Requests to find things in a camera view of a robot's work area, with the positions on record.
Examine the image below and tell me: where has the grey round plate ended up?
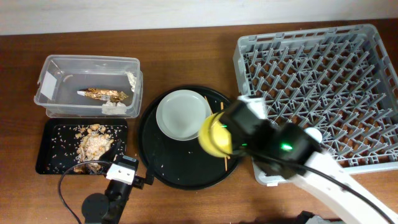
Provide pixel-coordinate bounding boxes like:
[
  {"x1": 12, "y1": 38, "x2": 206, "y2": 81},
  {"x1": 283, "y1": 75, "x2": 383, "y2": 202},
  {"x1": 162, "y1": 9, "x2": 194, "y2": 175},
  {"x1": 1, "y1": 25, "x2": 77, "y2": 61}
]
[{"x1": 155, "y1": 90, "x2": 211, "y2": 141}]

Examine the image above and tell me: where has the brown snack wrapper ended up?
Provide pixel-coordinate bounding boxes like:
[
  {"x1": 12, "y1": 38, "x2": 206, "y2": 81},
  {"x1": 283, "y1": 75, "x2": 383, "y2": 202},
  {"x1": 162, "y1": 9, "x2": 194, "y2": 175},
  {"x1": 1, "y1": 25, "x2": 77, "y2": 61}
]
[{"x1": 77, "y1": 88, "x2": 128, "y2": 102}]

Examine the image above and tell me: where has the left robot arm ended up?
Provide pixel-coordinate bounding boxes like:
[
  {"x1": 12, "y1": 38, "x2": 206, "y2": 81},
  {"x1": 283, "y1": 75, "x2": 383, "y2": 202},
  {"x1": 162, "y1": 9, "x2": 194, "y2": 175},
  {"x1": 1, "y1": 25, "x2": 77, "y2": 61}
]
[{"x1": 81, "y1": 141, "x2": 154, "y2": 223}]

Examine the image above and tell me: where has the wooden chopstick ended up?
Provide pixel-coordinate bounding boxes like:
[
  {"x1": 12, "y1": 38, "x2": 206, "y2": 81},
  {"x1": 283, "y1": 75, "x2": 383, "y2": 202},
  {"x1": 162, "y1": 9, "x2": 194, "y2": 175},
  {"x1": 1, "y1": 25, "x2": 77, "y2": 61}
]
[
  {"x1": 220, "y1": 101, "x2": 231, "y2": 171},
  {"x1": 204, "y1": 96, "x2": 213, "y2": 114}
]

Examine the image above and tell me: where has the white napkin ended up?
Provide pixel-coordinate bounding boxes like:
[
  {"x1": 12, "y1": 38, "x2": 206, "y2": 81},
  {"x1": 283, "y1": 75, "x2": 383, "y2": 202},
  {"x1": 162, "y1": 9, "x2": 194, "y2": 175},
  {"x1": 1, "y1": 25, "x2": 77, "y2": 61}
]
[{"x1": 101, "y1": 72, "x2": 137, "y2": 115}]

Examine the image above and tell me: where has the food scraps and rice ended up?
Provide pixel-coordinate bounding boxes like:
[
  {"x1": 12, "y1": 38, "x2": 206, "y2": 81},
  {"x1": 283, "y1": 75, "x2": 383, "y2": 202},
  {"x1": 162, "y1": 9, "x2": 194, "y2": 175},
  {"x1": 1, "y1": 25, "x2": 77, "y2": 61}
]
[{"x1": 75, "y1": 124, "x2": 114, "y2": 163}]

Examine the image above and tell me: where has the light blue cup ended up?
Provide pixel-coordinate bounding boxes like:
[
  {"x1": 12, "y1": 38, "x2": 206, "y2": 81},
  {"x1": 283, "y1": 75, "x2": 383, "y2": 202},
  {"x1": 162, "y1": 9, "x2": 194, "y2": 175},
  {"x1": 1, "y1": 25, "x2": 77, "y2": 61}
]
[{"x1": 304, "y1": 128, "x2": 323, "y2": 143}]

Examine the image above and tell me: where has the yellow bowl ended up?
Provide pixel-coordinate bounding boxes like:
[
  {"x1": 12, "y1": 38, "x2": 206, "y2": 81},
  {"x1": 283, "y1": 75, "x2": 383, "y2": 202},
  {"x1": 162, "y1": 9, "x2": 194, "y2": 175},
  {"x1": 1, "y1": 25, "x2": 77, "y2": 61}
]
[{"x1": 198, "y1": 112, "x2": 233, "y2": 157}]

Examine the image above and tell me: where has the clear plastic bin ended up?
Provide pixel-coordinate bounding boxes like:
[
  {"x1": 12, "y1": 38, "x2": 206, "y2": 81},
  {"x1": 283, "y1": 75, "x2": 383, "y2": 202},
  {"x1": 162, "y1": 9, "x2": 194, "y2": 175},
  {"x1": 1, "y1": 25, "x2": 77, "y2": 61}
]
[{"x1": 34, "y1": 55, "x2": 144, "y2": 118}]

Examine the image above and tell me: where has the round black serving tray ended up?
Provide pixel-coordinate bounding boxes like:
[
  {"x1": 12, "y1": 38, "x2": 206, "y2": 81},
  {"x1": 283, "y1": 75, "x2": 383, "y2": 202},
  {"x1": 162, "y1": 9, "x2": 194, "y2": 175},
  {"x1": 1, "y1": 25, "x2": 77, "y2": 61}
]
[{"x1": 137, "y1": 89, "x2": 241, "y2": 190}]

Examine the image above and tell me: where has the black rectangular tray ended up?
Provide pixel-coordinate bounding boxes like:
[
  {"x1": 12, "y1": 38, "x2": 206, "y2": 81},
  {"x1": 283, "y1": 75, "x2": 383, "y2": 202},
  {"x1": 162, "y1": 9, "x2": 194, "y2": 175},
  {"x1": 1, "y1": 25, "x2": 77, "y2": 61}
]
[{"x1": 35, "y1": 118, "x2": 128, "y2": 174}]

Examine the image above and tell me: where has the grey dishwasher rack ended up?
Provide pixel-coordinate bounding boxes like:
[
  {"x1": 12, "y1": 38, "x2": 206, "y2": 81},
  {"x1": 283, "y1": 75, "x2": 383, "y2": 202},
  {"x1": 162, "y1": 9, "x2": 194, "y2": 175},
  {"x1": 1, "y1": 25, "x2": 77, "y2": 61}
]
[{"x1": 233, "y1": 24, "x2": 397, "y2": 174}]

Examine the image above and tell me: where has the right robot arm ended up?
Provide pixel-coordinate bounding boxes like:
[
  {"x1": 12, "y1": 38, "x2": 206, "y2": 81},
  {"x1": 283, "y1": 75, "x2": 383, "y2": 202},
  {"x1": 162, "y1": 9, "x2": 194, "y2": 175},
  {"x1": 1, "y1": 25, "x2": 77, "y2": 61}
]
[{"x1": 216, "y1": 99, "x2": 397, "y2": 223}]

